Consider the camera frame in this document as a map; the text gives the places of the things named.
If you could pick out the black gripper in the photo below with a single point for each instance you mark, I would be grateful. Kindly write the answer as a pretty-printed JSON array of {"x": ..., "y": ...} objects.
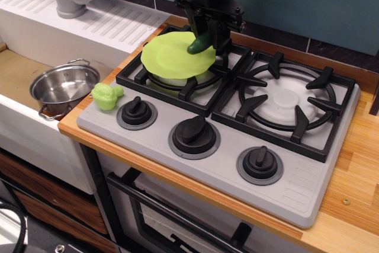
[{"x": 212, "y": 20}]

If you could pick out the dark green toy pickle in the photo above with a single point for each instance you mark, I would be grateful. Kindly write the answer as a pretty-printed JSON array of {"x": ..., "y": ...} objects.
[{"x": 200, "y": 44}]

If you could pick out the light green toy cauliflower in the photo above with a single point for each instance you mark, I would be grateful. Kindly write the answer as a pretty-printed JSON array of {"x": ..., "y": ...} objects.
[{"x": 106, "y": 96}]

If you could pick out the light green plastic plate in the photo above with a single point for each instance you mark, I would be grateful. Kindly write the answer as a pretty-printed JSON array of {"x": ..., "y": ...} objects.
[{"x": 166, "y": 56}]

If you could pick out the small steel pot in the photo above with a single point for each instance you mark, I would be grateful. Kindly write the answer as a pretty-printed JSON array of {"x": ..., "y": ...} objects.
[{"x": 59, "y": 89}]

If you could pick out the black left burner grate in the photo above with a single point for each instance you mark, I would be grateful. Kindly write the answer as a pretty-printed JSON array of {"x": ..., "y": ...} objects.
[{"x": 198, "y": 94}]

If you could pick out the black burner grate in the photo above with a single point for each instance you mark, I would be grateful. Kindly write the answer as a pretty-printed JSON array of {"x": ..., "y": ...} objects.
[
  {"x": 198, "y": 94},
  {"x": 298, "y": 107}
]

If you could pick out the black right burner grate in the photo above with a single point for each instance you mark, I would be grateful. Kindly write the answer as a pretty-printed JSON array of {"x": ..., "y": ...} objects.
[{"x": 298, "y": 107}]

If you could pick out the black middle stove knob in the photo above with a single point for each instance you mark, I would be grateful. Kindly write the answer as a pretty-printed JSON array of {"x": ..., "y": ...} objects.
[{"x": 194, "y": 138}]

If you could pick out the black stove knob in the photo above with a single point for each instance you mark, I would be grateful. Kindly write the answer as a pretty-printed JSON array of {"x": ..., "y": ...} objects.
[
  {"x": 137, "y": 114},
  {"x": 260, "y": 166},
  {"x": 194, "y": 138}
]

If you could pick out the black left stove knob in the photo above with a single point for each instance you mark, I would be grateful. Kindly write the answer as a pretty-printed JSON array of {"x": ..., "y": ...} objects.
[{"x": 137, "y": 114}]

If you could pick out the grey toy stove top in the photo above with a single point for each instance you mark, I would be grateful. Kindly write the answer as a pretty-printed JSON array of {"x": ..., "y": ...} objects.
[{"x": 296, "y": 197}]

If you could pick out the black right stove knob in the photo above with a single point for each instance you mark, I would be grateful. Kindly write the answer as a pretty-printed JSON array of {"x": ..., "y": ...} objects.
[{"x": 260, "y": 166}]

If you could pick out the wooden drawer front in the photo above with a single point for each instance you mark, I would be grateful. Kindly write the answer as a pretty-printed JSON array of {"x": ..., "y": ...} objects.
[{"x": 56, "y": 203}]

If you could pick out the black oven door handle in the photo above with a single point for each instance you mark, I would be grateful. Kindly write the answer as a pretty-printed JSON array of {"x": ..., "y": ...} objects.
[{"x": 126, "y": 185}]

